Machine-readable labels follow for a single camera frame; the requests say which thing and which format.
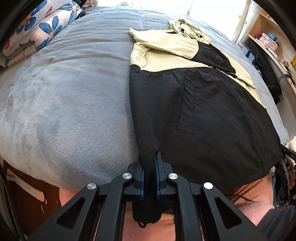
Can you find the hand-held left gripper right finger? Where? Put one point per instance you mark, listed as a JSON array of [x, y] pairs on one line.
[[159, 180]]

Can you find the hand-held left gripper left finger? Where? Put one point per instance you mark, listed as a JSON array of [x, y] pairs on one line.
[[141, 183]]

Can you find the yellow and black hooded jacket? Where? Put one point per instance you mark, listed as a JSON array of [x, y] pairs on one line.
[[208, 115]]

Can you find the person's leg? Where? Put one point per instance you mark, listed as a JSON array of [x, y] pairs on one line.
[[254, 208]]

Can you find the grey shorts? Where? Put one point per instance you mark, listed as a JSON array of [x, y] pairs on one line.
[[277, 222]]

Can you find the black white patterned cloth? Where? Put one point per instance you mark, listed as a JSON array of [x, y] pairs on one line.
[[257, 70]]

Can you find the black bag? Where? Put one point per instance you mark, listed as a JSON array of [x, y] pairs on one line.
[[266, 67]]

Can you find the grey bed blanket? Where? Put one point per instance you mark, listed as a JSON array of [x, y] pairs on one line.
[[69, 104]]

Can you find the pink storage boxes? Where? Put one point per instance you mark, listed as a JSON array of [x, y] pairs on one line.
[[269, 41]]

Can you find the blue and white box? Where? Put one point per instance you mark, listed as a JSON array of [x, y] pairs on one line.
[[242, 49]]

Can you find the white sheer leaf-print curtain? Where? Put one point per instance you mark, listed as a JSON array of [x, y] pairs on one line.
[[240, 18]]

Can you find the pink and white plush toy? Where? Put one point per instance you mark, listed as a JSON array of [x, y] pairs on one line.
[[124, 2]]

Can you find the blue floral folded quilt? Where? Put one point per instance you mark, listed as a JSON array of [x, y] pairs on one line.
[[46, 25]]

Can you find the black clothing pile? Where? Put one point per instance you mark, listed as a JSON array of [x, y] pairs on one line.
[[81, 8]]

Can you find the wooden bed frame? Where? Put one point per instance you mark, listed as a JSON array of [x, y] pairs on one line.
[[27, 208]]

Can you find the wooden wall shelf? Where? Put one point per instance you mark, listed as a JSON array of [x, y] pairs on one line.
[[272, 25]]

